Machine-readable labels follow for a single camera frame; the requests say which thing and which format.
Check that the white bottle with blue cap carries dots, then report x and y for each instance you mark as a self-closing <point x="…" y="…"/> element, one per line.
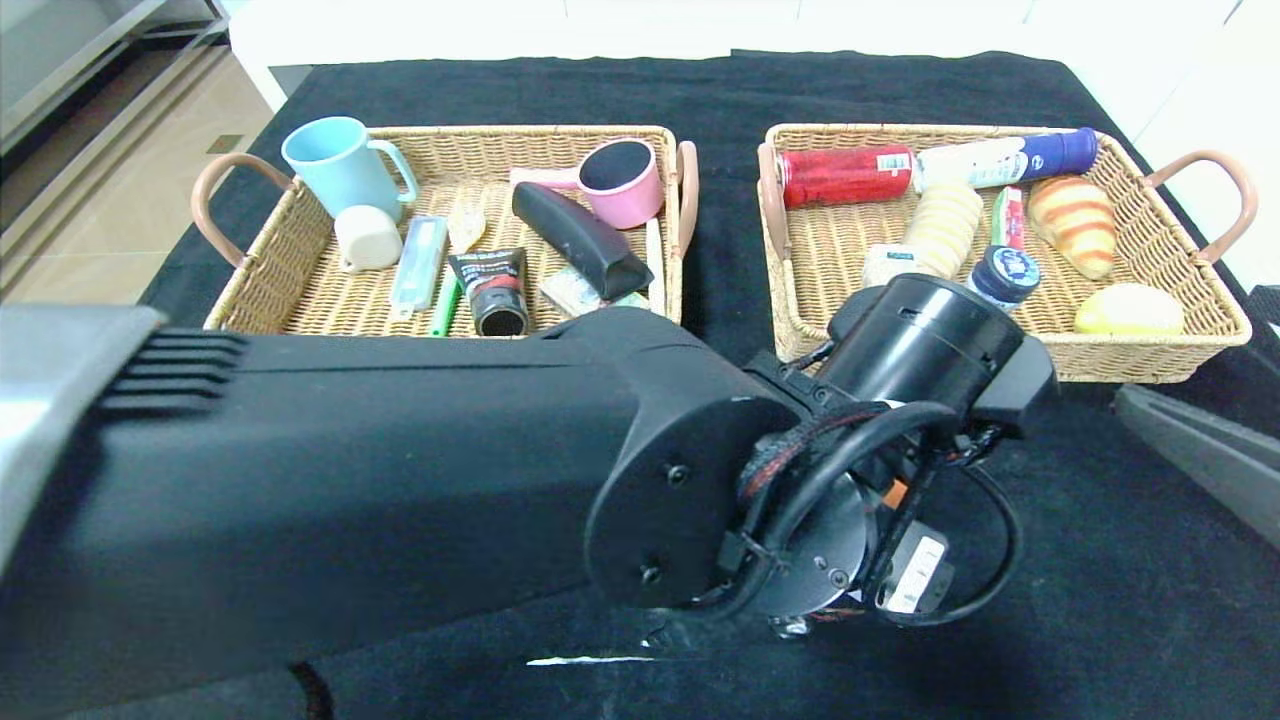
<point x="1000" y="160"/>

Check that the light blue mug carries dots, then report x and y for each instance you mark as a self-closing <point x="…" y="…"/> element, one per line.
<point x="337" y="168"/>

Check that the striped spiral bread roll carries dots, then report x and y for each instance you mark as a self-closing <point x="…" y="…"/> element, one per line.
<point x="945" y="225"/>

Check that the small cream cup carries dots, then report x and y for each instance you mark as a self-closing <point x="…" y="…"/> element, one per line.
<point x="367" y="238"/>

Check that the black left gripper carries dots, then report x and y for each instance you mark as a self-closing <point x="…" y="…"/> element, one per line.
<point x="916" y="572"/>

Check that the brass floor outlet cover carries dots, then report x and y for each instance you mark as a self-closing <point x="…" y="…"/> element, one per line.
<point x="227" y="144"/>

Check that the red drink can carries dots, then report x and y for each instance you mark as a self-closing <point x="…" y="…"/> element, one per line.
<point x="845" y="177"/>

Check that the grey metal shelf unit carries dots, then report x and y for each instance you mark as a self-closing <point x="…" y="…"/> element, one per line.
<point x="60" y="60"/>

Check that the black cleanser tube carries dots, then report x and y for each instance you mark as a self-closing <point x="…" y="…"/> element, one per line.
<point x="495" y="290"/>

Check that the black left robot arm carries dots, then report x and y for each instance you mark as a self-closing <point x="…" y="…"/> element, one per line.
<point x="300" y="480"/>

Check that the small clear bottle dark cap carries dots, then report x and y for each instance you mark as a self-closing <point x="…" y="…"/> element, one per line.
<point x="1005" y="275"/>

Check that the black glasses case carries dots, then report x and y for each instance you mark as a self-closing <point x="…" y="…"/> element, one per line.
<point x="580" y="235"/>

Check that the white paper scrap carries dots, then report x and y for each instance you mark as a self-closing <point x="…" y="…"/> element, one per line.
<point x="590" y="660"/>

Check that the pale wooden stick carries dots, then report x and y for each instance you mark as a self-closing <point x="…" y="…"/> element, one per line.
<point x="657" y="270"/>

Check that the green snack packet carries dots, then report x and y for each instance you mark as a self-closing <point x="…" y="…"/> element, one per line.
<point x="1008" y="215"/>

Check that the yellow lemon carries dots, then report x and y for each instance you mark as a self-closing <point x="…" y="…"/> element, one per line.
<point x="1128" y="311"/>

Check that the black table cloth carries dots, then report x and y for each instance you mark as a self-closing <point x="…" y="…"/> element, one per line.
<point x="1100" y="620"/>

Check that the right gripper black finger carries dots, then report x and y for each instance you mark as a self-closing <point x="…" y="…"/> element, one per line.
<point x="1268" y="305"/>
<point x="1200" y="460"/>

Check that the golden croissant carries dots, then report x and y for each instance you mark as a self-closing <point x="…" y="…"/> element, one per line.
<point x="1075" y="224"/>

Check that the small white juice box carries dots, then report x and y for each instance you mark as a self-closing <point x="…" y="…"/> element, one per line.
<point x="885" y="262"/>

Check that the green card box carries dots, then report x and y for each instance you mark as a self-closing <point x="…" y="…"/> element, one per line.
<point x="570" y="290"/>

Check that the clear plastic case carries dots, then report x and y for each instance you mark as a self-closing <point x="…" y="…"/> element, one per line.
<point x="418" y="263"/>

